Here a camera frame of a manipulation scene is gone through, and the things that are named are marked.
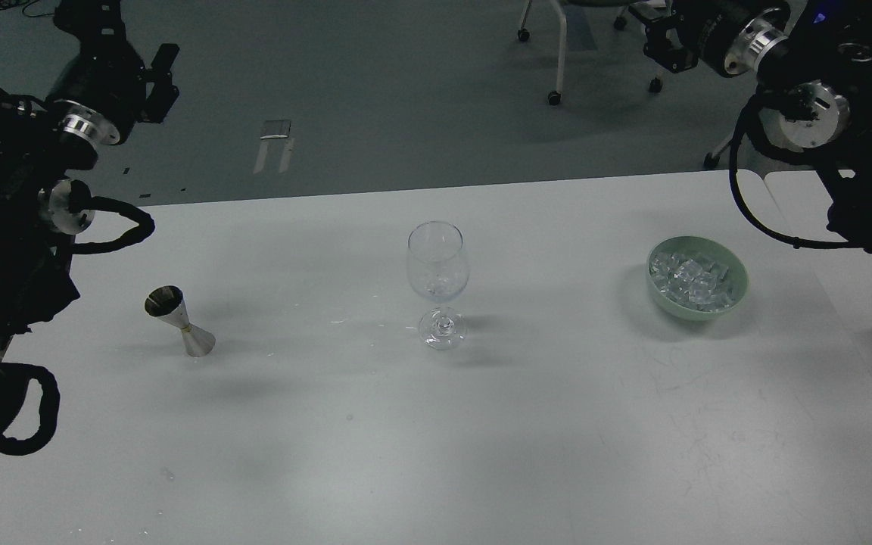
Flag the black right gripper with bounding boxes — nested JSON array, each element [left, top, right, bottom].
[[643, 1, 790, 77]]

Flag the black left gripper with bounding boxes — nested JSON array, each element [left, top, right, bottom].
[[46, 1, 180, 145]]

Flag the green bowl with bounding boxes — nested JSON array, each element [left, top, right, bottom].
[[643, 235, 750, 323]]

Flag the white rolling chair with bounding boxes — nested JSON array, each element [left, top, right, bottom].
[[506, 1, 674, 113]]

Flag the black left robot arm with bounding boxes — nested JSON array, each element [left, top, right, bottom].
[[0, 1, 179, 456]]

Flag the steel double jigger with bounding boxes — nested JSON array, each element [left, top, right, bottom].
[[143, 285, 216, 358]]

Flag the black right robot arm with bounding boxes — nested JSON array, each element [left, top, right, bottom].
[[631, 1, 872, 253]]

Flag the clear wine glass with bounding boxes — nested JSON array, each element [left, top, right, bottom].
[[406, 220, 471, 350]]

